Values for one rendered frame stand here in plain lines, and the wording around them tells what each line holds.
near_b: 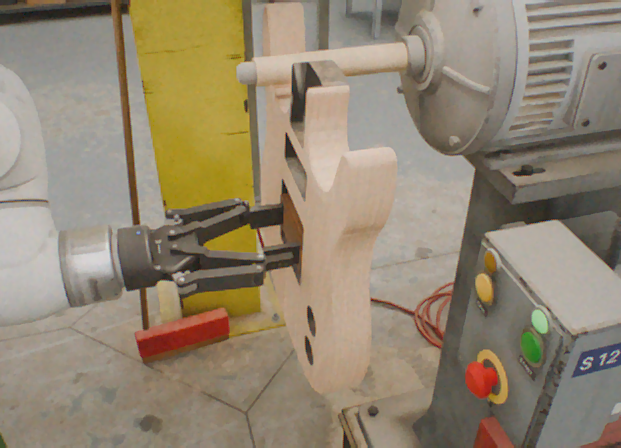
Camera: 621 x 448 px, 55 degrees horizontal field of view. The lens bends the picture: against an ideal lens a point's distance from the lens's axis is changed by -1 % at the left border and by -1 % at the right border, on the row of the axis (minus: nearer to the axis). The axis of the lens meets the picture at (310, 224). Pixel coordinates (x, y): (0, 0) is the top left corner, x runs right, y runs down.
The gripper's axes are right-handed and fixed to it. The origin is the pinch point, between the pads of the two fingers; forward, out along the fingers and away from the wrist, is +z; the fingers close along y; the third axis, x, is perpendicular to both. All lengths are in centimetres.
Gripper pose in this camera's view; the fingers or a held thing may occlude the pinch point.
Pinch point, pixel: (288, 232)
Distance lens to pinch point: 74.8
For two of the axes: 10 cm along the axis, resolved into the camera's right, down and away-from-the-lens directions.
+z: 9.6, -1.6, 2.4
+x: 0.4, -7.6, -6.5
